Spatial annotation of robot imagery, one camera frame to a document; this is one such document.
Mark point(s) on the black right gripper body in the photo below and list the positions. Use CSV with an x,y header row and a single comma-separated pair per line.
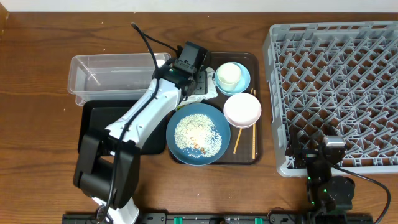
x,y
308,156

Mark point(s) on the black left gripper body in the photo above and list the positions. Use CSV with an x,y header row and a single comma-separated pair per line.
x,y
201,80

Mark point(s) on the white napkin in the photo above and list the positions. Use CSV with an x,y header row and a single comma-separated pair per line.
x,y
211,93

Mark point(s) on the dark blue plate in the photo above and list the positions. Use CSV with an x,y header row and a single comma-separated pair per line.
x,y
217,117

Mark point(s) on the rice leftovers pile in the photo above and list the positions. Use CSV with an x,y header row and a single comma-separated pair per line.
x,y
196,134

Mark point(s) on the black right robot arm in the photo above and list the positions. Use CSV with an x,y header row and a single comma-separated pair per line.
x,y
330,195

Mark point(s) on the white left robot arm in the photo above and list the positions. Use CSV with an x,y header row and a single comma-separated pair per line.
x,y
107,168

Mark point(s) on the grey dishwasher rack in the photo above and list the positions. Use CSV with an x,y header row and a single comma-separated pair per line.
x,y
339,75

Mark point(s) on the cream plastic cup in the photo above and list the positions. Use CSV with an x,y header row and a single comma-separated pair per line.
x,y
229,74

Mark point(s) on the light blue small bowl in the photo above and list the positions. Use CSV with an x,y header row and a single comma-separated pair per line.
x,y
242,85

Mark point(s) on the pink bowl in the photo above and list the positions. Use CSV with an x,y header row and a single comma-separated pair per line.
x,y
242,110

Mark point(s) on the wooden chopstick left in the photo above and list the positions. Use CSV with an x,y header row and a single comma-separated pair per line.
x,y
237,140

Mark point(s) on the wooden chopstick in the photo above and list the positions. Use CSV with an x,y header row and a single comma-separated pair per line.
x,y
254,139
237,140

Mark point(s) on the wooden chopstick right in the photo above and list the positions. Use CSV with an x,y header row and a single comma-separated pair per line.
x,y
254,139

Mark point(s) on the brown serving tray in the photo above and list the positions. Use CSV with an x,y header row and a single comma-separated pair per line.
x,y
243,154

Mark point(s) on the clear plastic bin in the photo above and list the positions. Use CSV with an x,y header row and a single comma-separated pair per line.
x,y
110,76

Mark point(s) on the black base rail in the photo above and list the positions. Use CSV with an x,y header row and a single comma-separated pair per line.
x,y
273,218

